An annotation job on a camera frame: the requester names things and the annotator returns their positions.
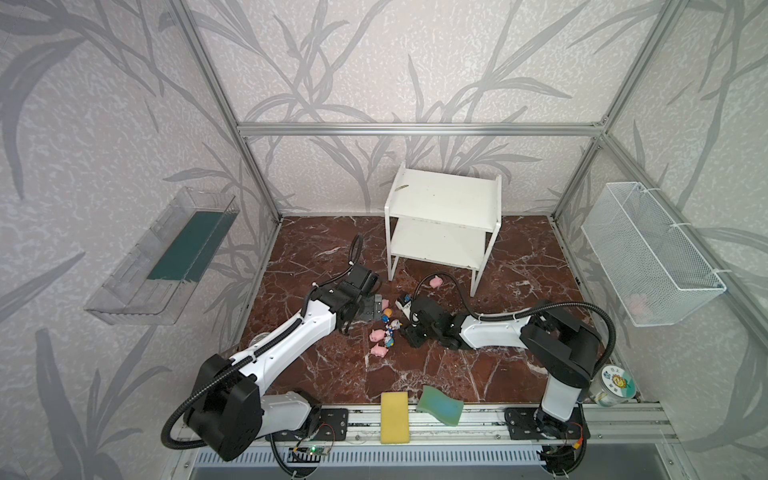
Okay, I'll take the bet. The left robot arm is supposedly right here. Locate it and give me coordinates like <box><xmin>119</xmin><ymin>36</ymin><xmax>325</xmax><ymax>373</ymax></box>
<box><xmin>160</xmin><ymin>264</ymin><xmax>380</xmax><ymax>461</ymax></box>

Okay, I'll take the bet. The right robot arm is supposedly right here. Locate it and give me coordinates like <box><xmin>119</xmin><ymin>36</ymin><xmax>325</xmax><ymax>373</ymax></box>
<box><xmin>396</xmin><ymin>294</ymin><xmax>617</xmax><ymax>429</ymax></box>

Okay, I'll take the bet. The white two-tier metal shelf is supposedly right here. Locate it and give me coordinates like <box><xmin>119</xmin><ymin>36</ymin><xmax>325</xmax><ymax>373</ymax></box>
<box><xmin>384</xmin><ymin>164</ymin><xmax>502</xmax><ymax>296</ymax></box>

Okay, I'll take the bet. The pink pig toy middle cluster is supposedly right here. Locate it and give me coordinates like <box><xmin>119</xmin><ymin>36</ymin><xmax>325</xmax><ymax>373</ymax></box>
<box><xmin>369</xmin><ymin>329</ymin><xmax>387</xmax><ymax>343</ymax></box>

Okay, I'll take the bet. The pink pig toy cluster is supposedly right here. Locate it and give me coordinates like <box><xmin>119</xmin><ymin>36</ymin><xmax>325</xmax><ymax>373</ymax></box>
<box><xmin>369</xmin><ymin>329</ymin><xmax>387</xmax><ymax>343</ymax></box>
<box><xmin>370</xmin><ymin>345</ymin><xmax>388</xmax><ymax>358</ymax></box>

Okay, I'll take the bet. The pink pig toy lower cluster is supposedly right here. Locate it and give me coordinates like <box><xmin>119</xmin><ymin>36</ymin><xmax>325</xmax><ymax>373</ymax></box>
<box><xmin>370</xmin><ymin>345</ymin><xmax>388</xmax><ymax>358</ymax></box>

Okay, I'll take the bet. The green sponge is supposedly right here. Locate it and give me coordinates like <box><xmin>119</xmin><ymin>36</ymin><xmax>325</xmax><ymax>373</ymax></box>
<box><xmin>416</xmin><ymin>385</ymin><xmax>464</xmax><ymax>427</ymax></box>

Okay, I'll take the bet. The yellow sponge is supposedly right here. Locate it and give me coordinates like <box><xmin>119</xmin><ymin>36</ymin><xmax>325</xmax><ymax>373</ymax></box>
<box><xmin>380</xmin><ymin>392</ymin><xmax>410</xmax><ymax>445</ymax></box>

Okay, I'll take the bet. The green tape roll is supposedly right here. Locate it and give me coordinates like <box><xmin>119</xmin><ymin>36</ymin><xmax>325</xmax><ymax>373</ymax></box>
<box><xmin>589</xmin><ymin>364</ymin><xmax>637</xmax><ymax>407</ymax></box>

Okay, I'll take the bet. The pink item in basket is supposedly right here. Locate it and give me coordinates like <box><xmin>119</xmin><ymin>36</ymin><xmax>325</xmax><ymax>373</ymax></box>
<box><xmin>627</xmin><ymin>294</ymin><xmax>653</xmax><ymax>322</ymax></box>

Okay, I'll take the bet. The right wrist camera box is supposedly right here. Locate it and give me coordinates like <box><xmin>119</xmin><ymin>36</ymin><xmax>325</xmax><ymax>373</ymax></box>
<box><xmin>395</xmin><ymin>293</ymin><xmax>412</xmax><ymax>317</ymax></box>

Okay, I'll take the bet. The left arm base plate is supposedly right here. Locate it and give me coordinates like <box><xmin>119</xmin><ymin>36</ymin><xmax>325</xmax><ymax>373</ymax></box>
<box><xmin>272</xmin><ymin>407</ymin><xmax>349</xmax><ymax>442</ymax></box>

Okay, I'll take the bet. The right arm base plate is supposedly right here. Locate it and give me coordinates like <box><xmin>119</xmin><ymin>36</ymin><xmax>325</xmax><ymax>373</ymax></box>
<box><xmin>503</xmin><ymin>405</ymin><xmax>590</xmax><ymax>442</ymax></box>

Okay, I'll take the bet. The clear plastic wall bin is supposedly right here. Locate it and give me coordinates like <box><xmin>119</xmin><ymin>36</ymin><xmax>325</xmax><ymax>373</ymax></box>
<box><xmin>84</xmin><ymin>187</ymin><xmax>240</xmax><ymax>325</ymax></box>

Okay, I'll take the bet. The white wire mesh basket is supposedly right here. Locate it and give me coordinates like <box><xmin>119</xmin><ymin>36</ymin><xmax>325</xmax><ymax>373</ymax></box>
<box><xmin>582</xmin><ymin>182</ymin><xmax>727</xmax><ymax>327</ymax></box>

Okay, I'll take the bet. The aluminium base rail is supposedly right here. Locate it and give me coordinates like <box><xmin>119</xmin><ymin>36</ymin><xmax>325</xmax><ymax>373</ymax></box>
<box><xmin>173</xmin><ymin>403</ymin><xmax>679</xmax><ymax>448</ymax></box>

